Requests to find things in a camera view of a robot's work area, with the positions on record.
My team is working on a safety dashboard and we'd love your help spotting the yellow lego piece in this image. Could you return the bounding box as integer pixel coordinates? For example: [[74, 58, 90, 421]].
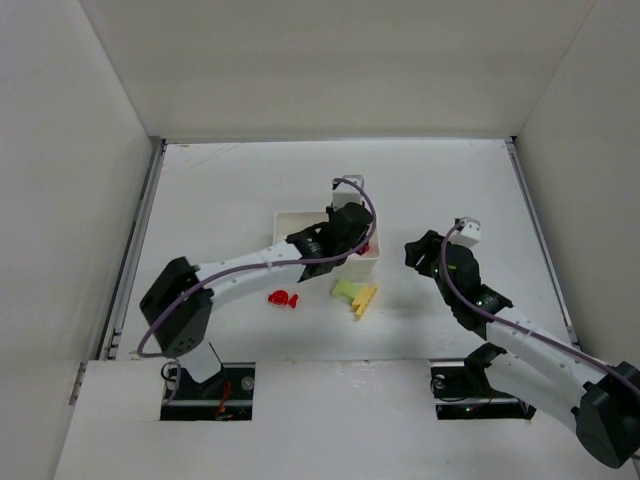
[[351, 284, 378, 320]]

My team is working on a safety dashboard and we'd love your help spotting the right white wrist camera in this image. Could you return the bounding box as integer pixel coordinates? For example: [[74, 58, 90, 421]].
[[451, 216, 481, 248]]

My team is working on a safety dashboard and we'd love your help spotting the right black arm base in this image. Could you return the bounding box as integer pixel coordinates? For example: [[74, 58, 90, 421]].
[[430, 343, 536, 421]]

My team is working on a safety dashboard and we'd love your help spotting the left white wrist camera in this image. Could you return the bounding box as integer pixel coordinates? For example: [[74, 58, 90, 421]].
[[330, 175, 364, 211]]

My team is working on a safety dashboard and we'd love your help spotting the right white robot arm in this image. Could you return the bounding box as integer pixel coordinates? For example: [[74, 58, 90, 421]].
[[404, 225, 639, 469]]

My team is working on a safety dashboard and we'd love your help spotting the white three-compartment container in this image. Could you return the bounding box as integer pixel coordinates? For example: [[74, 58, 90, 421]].
[[273, 211, 380, 281]]

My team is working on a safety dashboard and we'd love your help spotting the red round lego piece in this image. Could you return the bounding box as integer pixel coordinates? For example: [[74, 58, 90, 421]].
[[267, 290, 289, 306]]

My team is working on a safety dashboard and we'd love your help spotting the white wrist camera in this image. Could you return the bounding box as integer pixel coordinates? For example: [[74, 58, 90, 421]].
[[330, 175, 364, 211], [451, 216, 481, 248]]

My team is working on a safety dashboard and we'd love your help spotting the aluminium rail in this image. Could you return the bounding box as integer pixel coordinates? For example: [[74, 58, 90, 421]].
[[505, 136, 581, 349], [93, 136, 167, 360]]

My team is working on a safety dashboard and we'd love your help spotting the left aluminium rail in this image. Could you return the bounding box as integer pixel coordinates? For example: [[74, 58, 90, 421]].
[[93, 136, 167, 360]]

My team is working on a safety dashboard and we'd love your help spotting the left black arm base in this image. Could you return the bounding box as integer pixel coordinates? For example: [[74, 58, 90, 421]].
[[160, 363, 256, 422]]

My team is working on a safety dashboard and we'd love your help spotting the right aluminium rail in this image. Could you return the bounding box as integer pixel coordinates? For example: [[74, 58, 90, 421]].
[[505, 136, 581, 349]]

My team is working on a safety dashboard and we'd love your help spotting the green lego brick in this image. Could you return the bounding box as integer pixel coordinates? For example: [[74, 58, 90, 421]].
[[331, 278, 363, 303]]

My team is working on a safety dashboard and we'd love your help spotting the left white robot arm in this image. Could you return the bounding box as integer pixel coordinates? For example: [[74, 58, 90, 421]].
[[139, 202, 374, 384]]

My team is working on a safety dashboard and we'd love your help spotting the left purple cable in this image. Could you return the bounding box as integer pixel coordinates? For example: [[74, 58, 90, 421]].
[[135, 177, 377, 359]]

